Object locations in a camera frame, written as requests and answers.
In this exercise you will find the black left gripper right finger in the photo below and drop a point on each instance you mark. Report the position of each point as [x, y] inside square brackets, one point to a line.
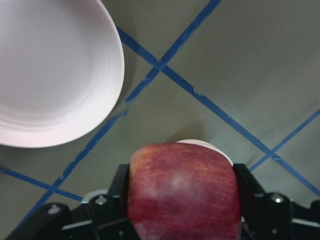
[272, 215]

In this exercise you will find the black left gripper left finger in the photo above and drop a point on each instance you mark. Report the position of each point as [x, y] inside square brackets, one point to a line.
[102, 215]

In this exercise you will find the red apple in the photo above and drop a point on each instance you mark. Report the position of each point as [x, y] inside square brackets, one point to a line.
[183, 191]

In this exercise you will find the pink bowl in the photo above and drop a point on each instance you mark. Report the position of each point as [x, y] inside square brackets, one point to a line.
[210, 147]

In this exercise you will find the pink plate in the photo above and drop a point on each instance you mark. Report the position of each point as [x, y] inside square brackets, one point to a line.
[61, 70]

